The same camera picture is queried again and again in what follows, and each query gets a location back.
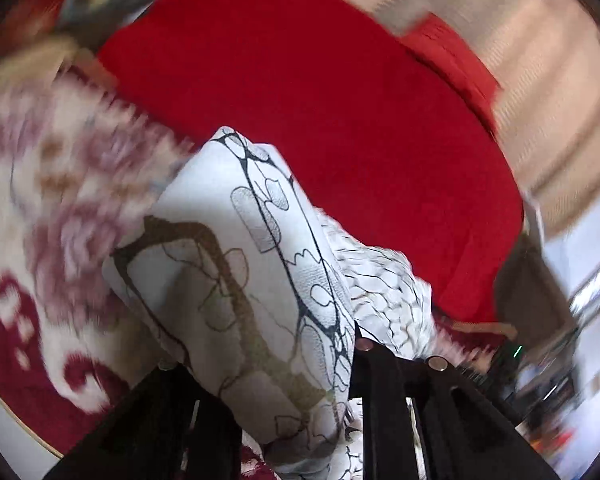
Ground white crackle-pattern quilt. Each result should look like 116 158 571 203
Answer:
104 127 436 479

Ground wooden crib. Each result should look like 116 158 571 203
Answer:
494 233 577 362

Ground red duvet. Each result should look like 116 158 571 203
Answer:
97 0 524 323

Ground red pillow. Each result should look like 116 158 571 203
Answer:
400 13 501 138

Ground floral plush blanket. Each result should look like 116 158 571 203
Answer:
0 37 200 479

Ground beige dotted curtain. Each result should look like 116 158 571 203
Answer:
349 0 600 237

